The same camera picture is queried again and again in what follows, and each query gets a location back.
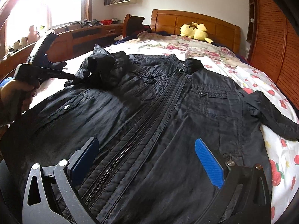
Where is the black jacket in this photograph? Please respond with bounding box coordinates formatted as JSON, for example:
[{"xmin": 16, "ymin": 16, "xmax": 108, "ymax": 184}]
[{"xmin": 1, "ymin": 46, "xmax": 298, "ymax": 223}]

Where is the person's left hand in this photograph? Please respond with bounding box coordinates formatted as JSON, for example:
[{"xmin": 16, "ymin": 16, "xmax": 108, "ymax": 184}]
[{"xmin": 1, "ymin": 79, "xmax": 40, "ymax": 125}]

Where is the pink bottle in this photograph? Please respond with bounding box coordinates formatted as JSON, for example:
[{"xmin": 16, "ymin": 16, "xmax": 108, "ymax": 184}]
[{"xmin": 27, "ymin": 25, "xmax": 38, "ymax": 45}]

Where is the wooden desk cabinet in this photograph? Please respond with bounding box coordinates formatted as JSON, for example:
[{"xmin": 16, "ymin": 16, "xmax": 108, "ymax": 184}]
[{"xmin": 1, "ymin": 24, "xmax": 123, "ymax": 78}]

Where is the red bowl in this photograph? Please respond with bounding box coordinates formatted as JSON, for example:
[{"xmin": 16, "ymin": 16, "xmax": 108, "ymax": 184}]
[{"xmin": 100, "ymin": 19, "xmax": 113, "ymax": 26}]

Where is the wooden chair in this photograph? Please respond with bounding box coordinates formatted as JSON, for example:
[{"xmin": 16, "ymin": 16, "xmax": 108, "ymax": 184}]
[{"xmin": 122, "ymin": 14, "xmax": 145, "ymax": 38}]

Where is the wooden headboard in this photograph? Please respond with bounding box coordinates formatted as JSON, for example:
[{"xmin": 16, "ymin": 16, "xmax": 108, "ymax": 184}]
[{"xmin": 150, "ymin": 9, "xmax": 241, "ymax": 55}]

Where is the yellow plush toy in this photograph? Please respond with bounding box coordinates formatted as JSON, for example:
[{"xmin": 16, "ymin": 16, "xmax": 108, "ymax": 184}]
[{"xmin": 180, "ymin": 22, "xmax": 213, "ymax": 43}]

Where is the wooden louvered wardrobe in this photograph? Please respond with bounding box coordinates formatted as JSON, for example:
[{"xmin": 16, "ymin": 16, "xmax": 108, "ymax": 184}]
[{"xmin": 247, "ymin": 0, "xmax": 298, "ymax": 108}]

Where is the window with wooden frame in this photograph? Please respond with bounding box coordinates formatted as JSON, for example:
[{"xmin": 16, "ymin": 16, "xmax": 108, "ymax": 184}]
[{"xmin": 1, "ymin": 0, "xmax": 92, "ymax": 53}]

